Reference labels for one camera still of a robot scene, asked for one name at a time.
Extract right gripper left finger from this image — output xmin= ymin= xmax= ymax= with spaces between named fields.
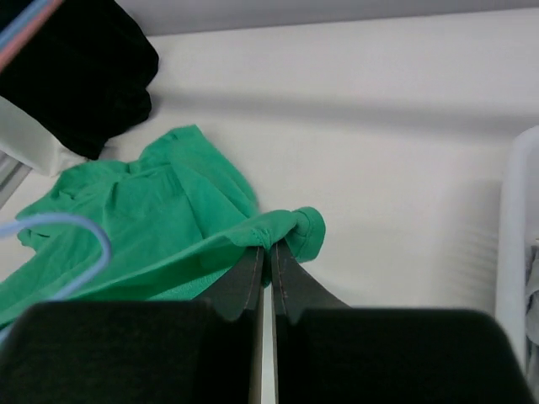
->
xmin=1 ymin=247 xmax=264 ymax=403

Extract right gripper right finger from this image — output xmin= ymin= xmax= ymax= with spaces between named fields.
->
xmin=270 ymin=242 xmax=526 ymax=403

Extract green tank top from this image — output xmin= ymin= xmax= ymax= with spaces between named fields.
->
xmin=18 ymin=125 xmax=326 ymax=300

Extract grey tank top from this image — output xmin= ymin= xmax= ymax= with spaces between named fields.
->
xmin=521 ymin=243 xmax=539 ymax=371

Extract blue hanger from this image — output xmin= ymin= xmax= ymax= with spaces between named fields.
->
xmin=1 ymin=213 xmax=113 ymax=341
xmin=1 ymin=0 xmax=52 ymax=50

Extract pink hanger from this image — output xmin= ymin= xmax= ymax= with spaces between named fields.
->
xmin=1 ymin=0 xmax=63 ymax=71

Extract black tank top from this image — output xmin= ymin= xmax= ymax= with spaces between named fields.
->
xmin=1 ymin=1 xmax=159 ymax=160

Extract white plastic basket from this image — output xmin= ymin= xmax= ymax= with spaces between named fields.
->
xmin=494 ymin=126 xmax=538 ymax=369

